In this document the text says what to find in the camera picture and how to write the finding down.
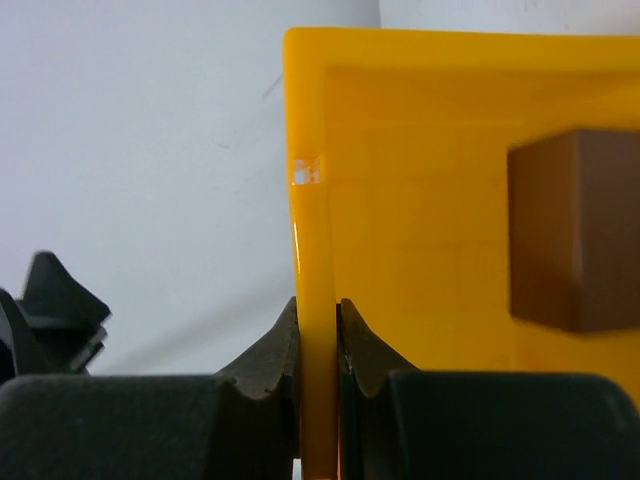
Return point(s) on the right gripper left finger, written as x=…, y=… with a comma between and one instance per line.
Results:
x=239, y=423

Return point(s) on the yellow plastic bin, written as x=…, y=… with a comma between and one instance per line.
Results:
x=396, y=159

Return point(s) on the brown wood block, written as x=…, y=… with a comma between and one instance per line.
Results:
x=573, y=221

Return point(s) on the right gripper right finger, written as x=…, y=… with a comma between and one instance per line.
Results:
x=400, y=422

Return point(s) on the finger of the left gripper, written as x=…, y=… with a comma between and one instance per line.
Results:
x=55, y=327

